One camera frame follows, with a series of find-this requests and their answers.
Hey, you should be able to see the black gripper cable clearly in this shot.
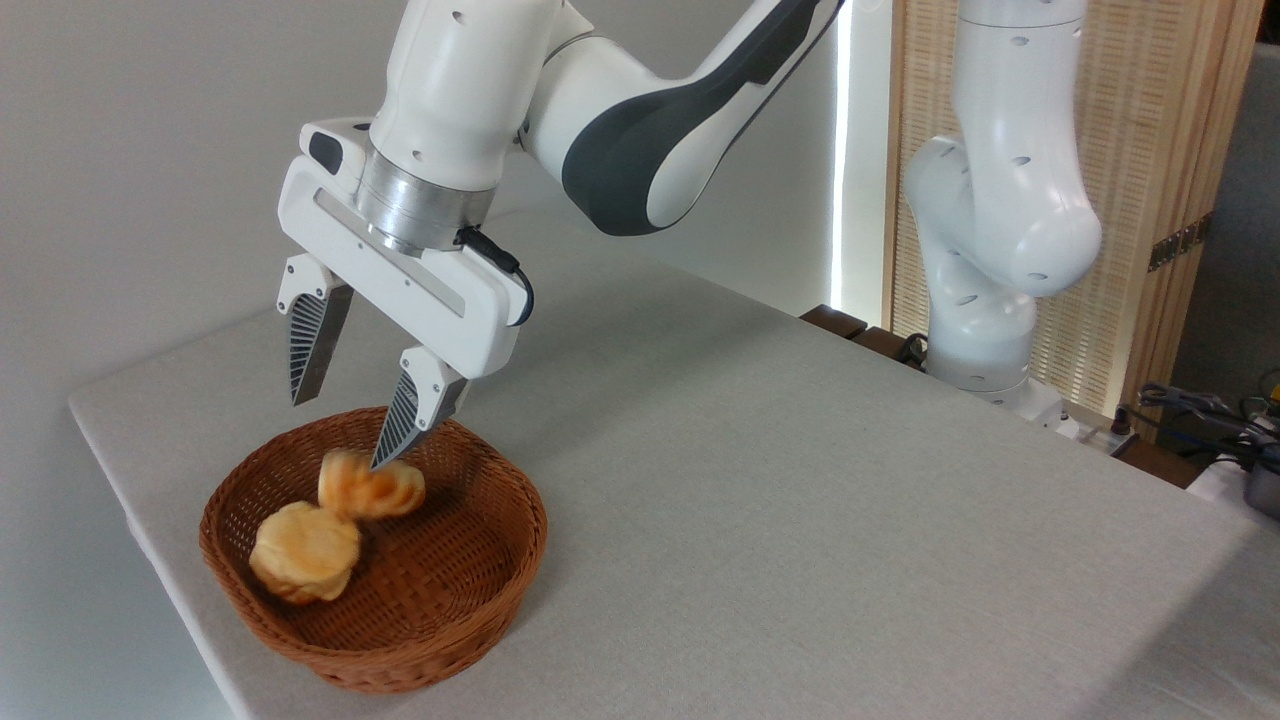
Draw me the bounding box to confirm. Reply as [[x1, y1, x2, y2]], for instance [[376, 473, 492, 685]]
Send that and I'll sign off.
[[455, 227, 536, 328]]

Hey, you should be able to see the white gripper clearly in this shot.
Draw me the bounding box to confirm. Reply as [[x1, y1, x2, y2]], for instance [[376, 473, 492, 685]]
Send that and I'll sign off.
[[275, 118, 531, 471]]

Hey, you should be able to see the grey tablecloth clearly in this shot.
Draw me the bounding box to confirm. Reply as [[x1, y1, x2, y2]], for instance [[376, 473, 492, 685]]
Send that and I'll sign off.
[[68, 205, 1280, 720]]

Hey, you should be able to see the brown wicker basket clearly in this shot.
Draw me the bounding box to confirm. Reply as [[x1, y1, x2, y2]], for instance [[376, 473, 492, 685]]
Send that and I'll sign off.
[[198, 405, 549, 695]]

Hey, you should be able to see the wooden slatted screen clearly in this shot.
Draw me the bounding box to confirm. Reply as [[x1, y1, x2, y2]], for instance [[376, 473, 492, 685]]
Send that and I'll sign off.
[[883, 0, 1266, 441]]

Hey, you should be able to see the dark wooden furniture edge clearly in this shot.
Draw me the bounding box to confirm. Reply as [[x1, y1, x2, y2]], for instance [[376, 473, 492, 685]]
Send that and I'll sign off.
[[800, 305, 931, 371]]

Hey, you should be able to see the chunky golden bread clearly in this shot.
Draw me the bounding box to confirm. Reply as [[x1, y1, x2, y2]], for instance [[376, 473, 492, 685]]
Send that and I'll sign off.
[[248, 500, 363, 605]]

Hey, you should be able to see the metal screen hinge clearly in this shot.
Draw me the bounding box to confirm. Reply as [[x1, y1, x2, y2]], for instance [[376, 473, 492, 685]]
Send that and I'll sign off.
[[1148, 213, 1213, 273]]

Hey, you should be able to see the black cable bundle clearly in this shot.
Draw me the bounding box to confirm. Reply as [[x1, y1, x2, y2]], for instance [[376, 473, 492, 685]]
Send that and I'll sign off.
[[1138, 370, 1280, 471]]

